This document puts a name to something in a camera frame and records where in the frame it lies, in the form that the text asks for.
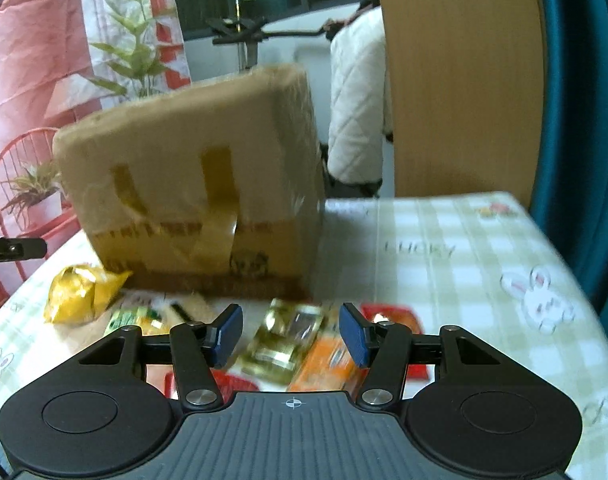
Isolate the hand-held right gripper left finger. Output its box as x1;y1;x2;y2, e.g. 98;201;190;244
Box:
76;304;243;411

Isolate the green snack packet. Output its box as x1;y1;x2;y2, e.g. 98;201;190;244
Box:
104;302;165;336

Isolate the brown cardboard box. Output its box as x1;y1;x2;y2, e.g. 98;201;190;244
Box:
52;63;327;298

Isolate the yellow snack packet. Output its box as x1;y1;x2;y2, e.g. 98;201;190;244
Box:
43;265;134;325

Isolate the wooden board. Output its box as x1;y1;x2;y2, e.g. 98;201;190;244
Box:
373;0;544;201

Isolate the gold clear snack packet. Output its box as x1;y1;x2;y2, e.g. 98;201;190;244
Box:
239;299;327;386

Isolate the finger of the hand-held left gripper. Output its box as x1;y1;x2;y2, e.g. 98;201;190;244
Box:
0;236;48;264

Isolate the orange snack packet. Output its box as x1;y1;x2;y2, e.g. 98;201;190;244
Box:
288;332;365;393

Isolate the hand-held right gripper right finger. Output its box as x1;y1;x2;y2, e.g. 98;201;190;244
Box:
339;303;504;412

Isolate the black bag with pink strap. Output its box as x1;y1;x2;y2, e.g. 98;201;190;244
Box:
326;0;382;41

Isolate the red white snack packet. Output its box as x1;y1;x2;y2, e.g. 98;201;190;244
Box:
146;362;259;403

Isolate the beige snack packet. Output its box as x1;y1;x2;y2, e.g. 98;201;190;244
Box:
161;296;215;326

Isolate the black exercise bike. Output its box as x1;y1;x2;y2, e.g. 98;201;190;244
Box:
205;0;345;77

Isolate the white quilted jacket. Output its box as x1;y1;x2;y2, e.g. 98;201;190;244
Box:
329;7;387;186

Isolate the teal curtain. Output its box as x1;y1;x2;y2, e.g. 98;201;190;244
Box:
526;0;608;331

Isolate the red printed wall cloth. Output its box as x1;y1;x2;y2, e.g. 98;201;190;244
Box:
0;0;192;321

